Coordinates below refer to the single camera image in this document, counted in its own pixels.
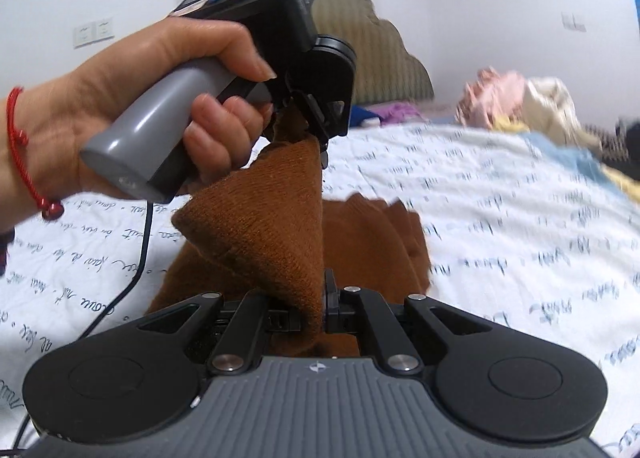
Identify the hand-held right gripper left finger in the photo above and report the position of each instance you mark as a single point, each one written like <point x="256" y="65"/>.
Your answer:
<point x="250" y="333"/>

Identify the olive upholstered headboard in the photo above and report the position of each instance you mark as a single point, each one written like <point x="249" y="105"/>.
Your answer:
<point x="380" y="63"/>

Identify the white script printed bedsheet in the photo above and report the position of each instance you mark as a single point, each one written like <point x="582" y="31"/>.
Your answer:
<point x="500" y="238"/>

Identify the dark patterned cloth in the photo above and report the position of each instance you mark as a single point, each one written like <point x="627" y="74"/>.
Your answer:
<point x="617" y="143"/>

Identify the pink garment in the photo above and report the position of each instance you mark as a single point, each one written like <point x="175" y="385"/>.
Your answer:
<point x="492" y="93"/>

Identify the light blue cloth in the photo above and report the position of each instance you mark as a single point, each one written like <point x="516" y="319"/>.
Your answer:
<point x="565" y="153"/>

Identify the dark blue cloth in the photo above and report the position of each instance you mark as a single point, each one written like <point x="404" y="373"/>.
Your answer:
<point x="362" y="115"/>

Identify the purple garment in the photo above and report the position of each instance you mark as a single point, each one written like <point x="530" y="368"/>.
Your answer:
<point x="400" y="113"/>

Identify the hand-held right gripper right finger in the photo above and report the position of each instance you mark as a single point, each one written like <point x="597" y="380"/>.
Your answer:
<point x="331" y="295"/>

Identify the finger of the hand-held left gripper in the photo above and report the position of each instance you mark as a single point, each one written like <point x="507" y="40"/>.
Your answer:
<point x="306" y="113"/>
<point x="324" y="150"/>

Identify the brown knitted garment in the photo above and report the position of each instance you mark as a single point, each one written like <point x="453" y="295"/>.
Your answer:
<point x="260" y="228"/>

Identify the person's left hand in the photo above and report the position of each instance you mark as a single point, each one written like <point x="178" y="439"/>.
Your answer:
<point x="110" y="83"/>

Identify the white wall switch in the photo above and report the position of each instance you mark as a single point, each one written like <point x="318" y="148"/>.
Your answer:
<point x="83" y="35"/>
<point x="104" y="29"/>

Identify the cream garment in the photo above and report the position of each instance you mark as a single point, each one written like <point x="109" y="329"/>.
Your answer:
<point x="555" y="108"/>

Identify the person's left forearm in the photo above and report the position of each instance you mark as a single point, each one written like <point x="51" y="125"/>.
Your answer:
<point x="10" y="178"/>

